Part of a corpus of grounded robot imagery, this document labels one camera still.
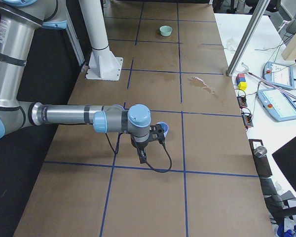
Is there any long metal grabber stick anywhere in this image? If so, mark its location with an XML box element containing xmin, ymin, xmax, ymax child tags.
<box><xmin>241</xmin><ymin>62</ymin><xmax>296</xmax><ymax>104</ymax></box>

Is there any aluminium frame post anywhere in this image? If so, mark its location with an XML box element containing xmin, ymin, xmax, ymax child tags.
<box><xmin>226</xmin><ymin>0</ymin><xmax>270</xmax><ymax>77</ymax></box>

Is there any yellow cube block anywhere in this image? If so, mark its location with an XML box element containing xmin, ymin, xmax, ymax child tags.
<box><xmin>237</xmin><ymin>81</ymin><xmax>247</xmax><ymax>91</ymax></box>

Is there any black braided camera cable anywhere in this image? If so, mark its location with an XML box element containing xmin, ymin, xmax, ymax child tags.
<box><xmin>106</xmin><ymin>132</ymin><xmax>173</xmax><ymax>173</ymax></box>

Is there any far teach pendant tablet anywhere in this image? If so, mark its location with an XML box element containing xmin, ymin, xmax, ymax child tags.
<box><xmin>262</xmin><ymin>61</ymin><xmax>295</xmax><ymax>90</ymax></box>

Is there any red blue block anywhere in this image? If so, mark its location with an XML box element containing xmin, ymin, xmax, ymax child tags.
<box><xmin>236</xmin><ymin>73</ymin><xmax>246</xmax><ymax>84</ymax></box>

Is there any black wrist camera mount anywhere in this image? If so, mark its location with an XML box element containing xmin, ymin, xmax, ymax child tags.
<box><xmin>148</xmin><ymin>124</ymin><xmax>165</xmax><ymax>145</ymax></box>

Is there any white camera mast pole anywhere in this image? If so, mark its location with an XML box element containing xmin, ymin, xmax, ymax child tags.
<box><xmin>79</xmin><ymin>0</ymin><xmax>123</xmax><ymax>81</ymax></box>

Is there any mint green bowl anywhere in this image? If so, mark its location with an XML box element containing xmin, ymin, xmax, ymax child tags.
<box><xmin>159</xmin><ymin>25</ymin><xmax>173</xmax><ymax>37</ymax></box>

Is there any near teach pendant tablet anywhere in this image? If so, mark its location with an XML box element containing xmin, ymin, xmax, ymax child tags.
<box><xmin>257</xmin><ymin>89</ymin><xmax>296</xmax><ymax>122</ymax></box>

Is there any teach pendant tablet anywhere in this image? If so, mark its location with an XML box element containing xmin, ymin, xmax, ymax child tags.
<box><xmin>257</xmin><ymin>89</ymin><xmax>296</xmax><ymax>122</ymax></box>
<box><xmin>262</xmin><ymin>61</ymin><xmax>295</xmax><ymax>90</ymax></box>

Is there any light blue plastic cup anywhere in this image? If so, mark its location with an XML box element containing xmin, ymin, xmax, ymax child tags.
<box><xmin>157</xmin><ymin>121</ymin><xmax>169</xmax><ymax>137</ymax></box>

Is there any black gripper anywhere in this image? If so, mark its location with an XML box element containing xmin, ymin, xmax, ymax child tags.
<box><xmin>131</xmin><ymin>137</ymin><xmax>148</xmax><ymax>158</ymax></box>

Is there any metal cylinder weight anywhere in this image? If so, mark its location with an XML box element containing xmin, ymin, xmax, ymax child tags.
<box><xmin>253</xmin><ymin>146</ymin><xmax>267</xmax><ymax>158</ymax></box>

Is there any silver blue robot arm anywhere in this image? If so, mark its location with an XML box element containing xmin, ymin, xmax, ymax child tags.
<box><xmin>0</xmin><ymin>0</ymin><xmax>152</xmax><ymax>162</ymax></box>

